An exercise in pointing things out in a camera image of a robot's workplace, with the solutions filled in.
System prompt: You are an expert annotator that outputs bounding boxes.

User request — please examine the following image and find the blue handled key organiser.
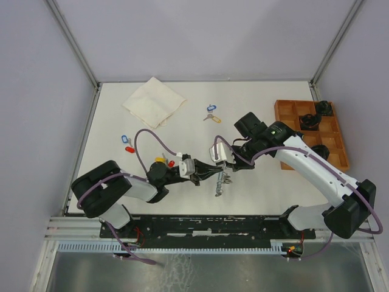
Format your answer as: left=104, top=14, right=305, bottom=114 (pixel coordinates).
left=215, top=172, right=232, bottom=197

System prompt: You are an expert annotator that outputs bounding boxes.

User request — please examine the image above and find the yellow tag key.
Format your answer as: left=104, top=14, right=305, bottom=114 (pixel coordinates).
left=203, top=113, right=222, bottom=123
left=155, top=153, right=168, bottom=164

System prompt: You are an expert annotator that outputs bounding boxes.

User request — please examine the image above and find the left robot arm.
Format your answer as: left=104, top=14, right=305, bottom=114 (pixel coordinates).
left=71, top=158, right=223, bottom=237

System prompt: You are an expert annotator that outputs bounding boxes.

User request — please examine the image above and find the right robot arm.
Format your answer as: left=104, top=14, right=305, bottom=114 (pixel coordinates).
left=210, top=113, right=378, bottom=239

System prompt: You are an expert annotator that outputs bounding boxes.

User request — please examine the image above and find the blue tag upper key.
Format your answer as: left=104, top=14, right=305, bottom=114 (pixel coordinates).
left=207, top=105, right=217, bottom=113

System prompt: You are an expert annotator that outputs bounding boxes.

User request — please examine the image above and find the blue tag key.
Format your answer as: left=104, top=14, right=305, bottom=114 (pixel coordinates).
left=121, top=135, right=132, bottom=147
left=207, top=105, right=217, bottom=113

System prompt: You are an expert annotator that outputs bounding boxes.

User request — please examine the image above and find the black fabric bundle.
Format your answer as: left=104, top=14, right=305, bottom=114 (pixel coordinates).
left=299, top=114, right=322, bottom=131
left=311, top=144, right=330, bottom=161
left=315, top=100, right=333, bottom=116

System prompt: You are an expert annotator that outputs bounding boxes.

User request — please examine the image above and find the black fabric bundle bottom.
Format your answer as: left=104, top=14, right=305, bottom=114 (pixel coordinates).
left=311, top=144, right=330, bottom=161

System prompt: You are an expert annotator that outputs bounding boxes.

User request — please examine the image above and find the black mounting plate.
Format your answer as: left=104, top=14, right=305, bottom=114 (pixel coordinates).
left=115, top=214, right=316, bottom=249

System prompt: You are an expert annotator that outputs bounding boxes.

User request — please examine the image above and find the white folded cloth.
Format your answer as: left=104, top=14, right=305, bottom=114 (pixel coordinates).
left=122, top=77, right=187, bottom=129

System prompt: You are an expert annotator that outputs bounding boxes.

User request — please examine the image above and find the wooden compartment tray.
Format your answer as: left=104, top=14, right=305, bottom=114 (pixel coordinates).
left=274, top=100, right=350, bottom=172

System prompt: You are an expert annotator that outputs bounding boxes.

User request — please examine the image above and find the black fabric bundle top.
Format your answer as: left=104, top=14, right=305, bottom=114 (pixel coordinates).
left=315, top=100, right=333, bottom=116

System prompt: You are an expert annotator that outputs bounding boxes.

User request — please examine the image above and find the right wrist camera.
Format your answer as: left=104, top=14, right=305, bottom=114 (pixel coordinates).
left=209, top=142, right=236, bottom=164

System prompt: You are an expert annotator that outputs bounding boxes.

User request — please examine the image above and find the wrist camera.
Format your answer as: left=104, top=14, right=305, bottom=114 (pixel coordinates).
left=209, top=142, right=236, bottom=164
left=179, top=155, right=196, bottom=179

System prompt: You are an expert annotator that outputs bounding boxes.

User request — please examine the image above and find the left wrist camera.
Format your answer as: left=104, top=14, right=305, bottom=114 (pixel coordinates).
left=179, top=155, right=196, bottom=179

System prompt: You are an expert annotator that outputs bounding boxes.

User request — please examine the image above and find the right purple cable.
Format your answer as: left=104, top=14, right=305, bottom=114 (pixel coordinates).
left=212, top=134, right=384, bottom=262

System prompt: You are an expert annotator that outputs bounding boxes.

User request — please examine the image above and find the grey slotted cable duct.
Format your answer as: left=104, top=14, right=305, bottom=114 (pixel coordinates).
left=57, top=239, right=288, bottom=254

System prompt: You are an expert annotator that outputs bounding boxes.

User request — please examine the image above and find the right aluminium frame post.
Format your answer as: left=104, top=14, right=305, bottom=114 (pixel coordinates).
left=310, top=0, right=366, bottom=87

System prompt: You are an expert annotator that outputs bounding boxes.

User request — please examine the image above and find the aluminium frame post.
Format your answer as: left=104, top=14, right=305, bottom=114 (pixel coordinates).
left=45, top=0, right=101, bottom=89
left=310, top=0, right=366, bottom=87

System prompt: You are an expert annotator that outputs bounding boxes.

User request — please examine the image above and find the left aluminium frame post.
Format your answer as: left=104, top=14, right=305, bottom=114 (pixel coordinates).
left=45, top=0, right=101, bottom=89

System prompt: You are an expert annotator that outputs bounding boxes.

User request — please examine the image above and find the aluminium rail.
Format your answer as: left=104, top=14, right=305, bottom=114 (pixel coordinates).
left=44, top=217, right=101, bottom=240

